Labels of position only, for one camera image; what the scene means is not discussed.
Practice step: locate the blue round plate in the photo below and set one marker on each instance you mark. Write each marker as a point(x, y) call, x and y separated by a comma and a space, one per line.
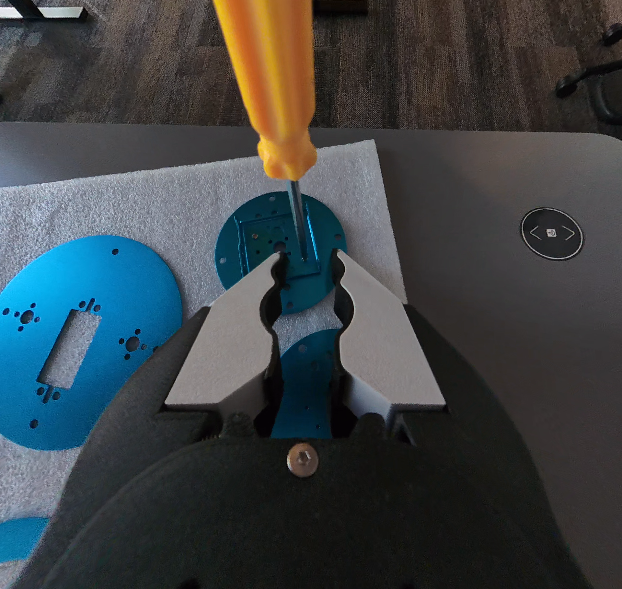
point(303, 385)

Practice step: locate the white foam sheet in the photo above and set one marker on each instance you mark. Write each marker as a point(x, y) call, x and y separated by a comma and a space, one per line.
point(146, 200)

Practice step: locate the black office chair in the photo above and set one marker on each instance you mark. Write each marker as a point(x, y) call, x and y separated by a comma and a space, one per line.
point(590, 76)

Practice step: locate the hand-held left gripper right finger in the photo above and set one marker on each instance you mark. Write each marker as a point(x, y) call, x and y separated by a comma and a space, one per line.
point(388, 355)

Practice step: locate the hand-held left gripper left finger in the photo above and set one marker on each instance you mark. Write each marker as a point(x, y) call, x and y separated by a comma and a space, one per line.
point(218, 355)

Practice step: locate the blue oval plate with slot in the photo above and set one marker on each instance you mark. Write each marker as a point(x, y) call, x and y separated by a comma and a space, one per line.
point(121, 297)

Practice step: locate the small blue plate with bracket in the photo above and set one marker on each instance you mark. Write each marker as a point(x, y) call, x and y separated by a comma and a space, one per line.
point(243, 258)

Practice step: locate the round black desk control panel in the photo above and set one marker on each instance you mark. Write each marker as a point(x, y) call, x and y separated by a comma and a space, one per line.
point(552, 233)

